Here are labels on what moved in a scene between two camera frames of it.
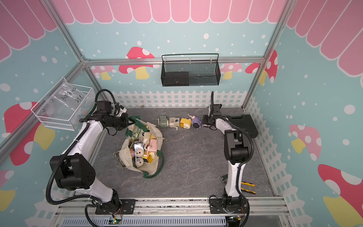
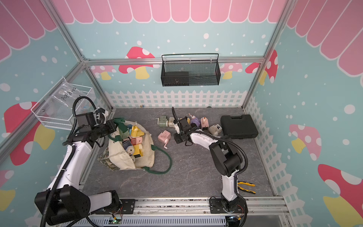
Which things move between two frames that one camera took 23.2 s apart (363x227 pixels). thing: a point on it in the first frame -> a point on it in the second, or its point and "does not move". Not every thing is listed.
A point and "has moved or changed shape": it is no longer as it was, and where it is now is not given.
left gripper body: [119, 122] -> [105, 129]
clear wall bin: [64, 105] does not move
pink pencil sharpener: [153, 145] has moved or changed shape
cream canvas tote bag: [150, 170] -> [114, 157]
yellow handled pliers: [246, 190] does not move
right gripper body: [207, 119] -> [178, 137]
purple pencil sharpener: [196, 122] does not move
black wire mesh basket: [182, 73] does not move
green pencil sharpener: [163, 122] does not move
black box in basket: [176, 78] does not move
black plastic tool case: [245, 122] does not move
